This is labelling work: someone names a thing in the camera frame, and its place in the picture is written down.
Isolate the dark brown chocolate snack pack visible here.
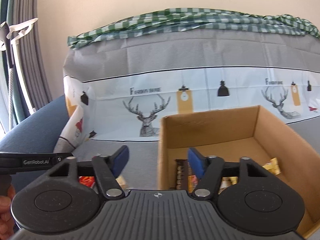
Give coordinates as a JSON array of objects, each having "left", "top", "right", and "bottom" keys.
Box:
[{"left": 175, "top": 159, "right": 189, "bottom": 191}]

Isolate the red-ended clear candy bar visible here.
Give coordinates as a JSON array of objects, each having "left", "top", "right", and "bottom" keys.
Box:
[{"left": 188, "top": 170, "right": 198, "bottom": 193}]

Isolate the clear bag of cookies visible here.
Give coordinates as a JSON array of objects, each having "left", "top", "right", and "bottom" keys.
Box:
[{"left": 219, "top": 177, "right": 238, "bottom": 193}]

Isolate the person's left hand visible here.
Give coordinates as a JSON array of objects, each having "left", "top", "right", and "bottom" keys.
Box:
[{"left": 0, "top": 185, "right": 16, "bottom": 240}]

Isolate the white wafer bar clear wrap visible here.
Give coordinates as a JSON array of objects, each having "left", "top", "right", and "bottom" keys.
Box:
[{"left": 116, "top": 176, "right": 127, "bottom": 189}]

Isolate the long red snack packet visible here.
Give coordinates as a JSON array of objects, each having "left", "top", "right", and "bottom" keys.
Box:
[{"left": 78, "top": 176, "right": 95, "bottom": 189}]

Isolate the blue sofa armrest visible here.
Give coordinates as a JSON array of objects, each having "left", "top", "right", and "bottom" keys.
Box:
[{"left": 1, "top": 95, "right": 69, "bottom": 153}]

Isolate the brown cardboard box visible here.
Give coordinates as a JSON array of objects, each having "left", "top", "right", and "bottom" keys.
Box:
[{"left": 157, "top": 106, "right": 319, "bottom": 239}]

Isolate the yellow wrapped snack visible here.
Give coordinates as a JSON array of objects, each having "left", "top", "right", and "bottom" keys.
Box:
[{"left": 263, "top": 158, "right": 281, "bottom": 176}]

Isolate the grey curtain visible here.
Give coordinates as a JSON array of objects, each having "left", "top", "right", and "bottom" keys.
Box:
[{"left": 5, "top": 0, "right": 52, "bottom": 122}]

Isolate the white floor stand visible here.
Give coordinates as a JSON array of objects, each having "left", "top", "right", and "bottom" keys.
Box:
[{"left": 1, "top": 18, "right": 38, "bottom": 130}]

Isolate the green checked cloth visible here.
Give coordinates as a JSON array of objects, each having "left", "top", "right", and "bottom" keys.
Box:
[{"left": 67, "top": 8, "right": 319, "bottom": 50}]

